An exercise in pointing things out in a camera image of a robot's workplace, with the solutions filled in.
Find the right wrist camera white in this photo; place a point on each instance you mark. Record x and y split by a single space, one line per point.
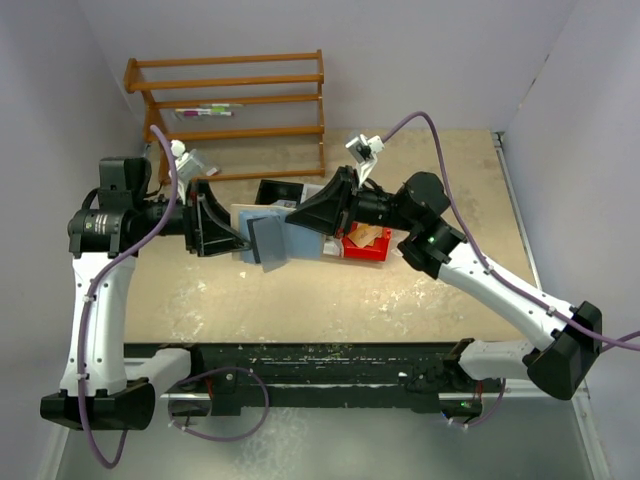
365 151

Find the white plastic bin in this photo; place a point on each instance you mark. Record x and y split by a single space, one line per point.
321 210

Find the green marker pen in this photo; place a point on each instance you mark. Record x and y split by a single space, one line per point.
221 106

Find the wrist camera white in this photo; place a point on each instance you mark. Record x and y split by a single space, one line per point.
189 163
365 151

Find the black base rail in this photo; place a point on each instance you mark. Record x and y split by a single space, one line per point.
420 377

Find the black plastic bin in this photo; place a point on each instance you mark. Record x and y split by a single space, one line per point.
271 191

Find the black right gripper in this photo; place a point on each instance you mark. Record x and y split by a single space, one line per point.
345 203

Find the grey dark card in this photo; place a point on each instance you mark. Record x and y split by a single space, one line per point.
268 242

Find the silver VIP cards stack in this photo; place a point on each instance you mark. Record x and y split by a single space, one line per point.
286 203

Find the red plastic bin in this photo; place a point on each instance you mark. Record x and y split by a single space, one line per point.
377 252

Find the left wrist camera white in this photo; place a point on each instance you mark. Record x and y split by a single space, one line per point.
189 163

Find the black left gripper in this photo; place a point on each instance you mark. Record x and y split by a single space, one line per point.
191 217

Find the gold VIP cards stack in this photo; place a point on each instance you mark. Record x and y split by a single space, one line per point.
364 235

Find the pink marker pen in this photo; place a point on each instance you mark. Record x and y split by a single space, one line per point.
199 112

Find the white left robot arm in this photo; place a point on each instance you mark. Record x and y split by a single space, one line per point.
98 391

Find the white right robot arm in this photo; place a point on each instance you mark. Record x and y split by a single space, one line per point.
560 342

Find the wooden shelf rack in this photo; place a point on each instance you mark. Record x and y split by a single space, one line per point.
134 81

